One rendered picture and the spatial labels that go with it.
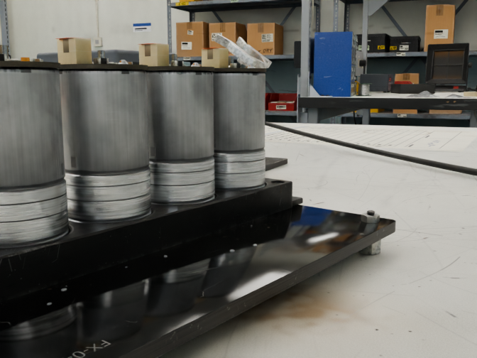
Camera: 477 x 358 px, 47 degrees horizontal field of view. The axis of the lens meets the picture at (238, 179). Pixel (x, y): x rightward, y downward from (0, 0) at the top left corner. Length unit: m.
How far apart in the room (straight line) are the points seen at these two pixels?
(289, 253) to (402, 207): 0.12
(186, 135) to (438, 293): 0.08
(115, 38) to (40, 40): 0.92
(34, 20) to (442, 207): 6.12
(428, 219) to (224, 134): 0.10
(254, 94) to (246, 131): 0.01
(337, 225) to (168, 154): 0.06
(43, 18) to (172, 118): 6.07
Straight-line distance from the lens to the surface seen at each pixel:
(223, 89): 0.19
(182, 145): 0.17
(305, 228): 0.18
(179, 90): 0.16
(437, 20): 4.28
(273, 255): 0.15
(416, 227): 0.23
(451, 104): 2.04
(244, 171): 0.19
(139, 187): 0.15
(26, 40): 6.37
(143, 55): 0.17
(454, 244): 0.21
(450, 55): 3.24
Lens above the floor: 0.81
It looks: 10 degrees down
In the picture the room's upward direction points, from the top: straight up
